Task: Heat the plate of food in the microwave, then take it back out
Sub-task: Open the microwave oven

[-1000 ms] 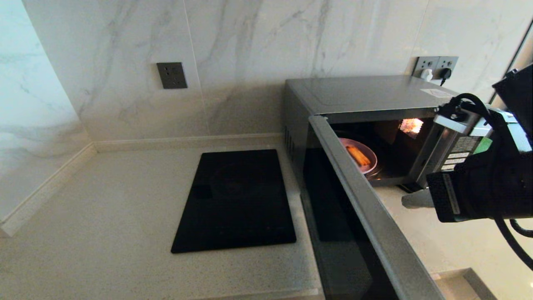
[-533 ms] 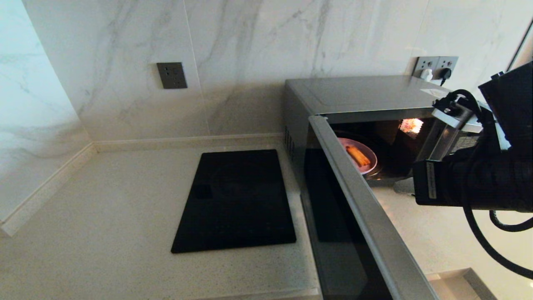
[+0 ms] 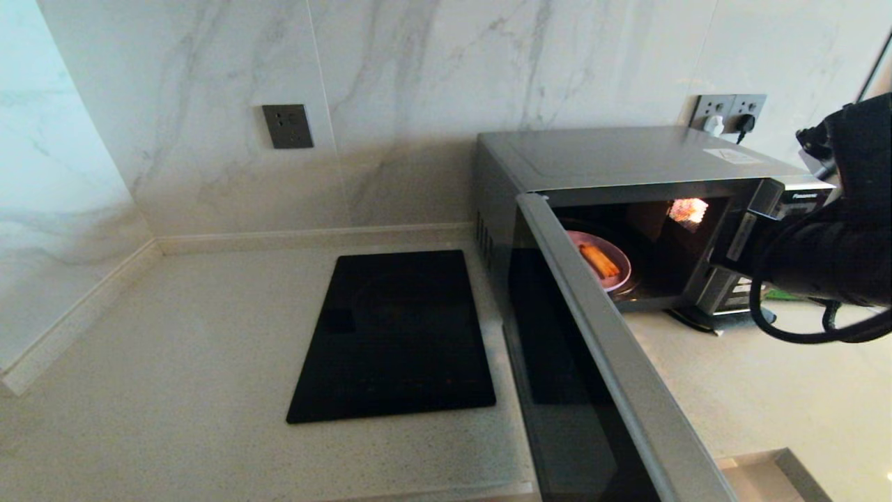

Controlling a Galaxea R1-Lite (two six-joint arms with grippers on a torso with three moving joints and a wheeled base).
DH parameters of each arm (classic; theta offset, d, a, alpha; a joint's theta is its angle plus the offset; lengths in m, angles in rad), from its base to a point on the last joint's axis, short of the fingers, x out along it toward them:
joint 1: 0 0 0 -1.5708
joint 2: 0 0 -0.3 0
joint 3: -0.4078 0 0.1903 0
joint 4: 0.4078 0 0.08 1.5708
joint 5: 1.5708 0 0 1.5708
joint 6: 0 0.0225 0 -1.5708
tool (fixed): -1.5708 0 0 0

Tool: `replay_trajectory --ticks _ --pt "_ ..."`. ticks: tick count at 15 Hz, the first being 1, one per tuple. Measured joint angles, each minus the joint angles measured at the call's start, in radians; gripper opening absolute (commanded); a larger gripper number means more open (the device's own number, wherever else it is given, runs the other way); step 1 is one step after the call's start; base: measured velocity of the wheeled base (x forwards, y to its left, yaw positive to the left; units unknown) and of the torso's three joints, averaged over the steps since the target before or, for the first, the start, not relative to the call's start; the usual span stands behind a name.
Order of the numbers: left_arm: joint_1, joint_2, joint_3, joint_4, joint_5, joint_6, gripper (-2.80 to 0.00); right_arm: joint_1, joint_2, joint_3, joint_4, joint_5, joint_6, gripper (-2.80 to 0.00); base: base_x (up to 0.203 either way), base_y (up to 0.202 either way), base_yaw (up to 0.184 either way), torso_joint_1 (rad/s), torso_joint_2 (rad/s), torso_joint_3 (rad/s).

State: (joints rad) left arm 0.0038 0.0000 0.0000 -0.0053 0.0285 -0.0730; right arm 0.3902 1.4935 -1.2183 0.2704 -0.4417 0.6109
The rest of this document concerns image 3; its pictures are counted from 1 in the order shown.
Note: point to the purple plastic plate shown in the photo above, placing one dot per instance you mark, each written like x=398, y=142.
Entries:
x=619, y=275

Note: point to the black glass induction cooktop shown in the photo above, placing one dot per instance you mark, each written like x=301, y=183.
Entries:
x=397, y=335

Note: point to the black rubber pad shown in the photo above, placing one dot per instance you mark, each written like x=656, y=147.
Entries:
x=718, y=321

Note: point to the white power plug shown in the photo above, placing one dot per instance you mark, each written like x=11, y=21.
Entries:
x=713, y=125

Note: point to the silver black microwave oven body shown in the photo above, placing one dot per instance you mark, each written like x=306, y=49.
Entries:
x=627, y=153

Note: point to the dark grey single wall socket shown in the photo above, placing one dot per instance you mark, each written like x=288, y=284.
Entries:
x=288, y=126

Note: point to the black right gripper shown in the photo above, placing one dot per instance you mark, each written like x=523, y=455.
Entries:
x=739, y=244

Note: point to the black power plug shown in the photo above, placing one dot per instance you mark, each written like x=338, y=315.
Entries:
x=746, y=125

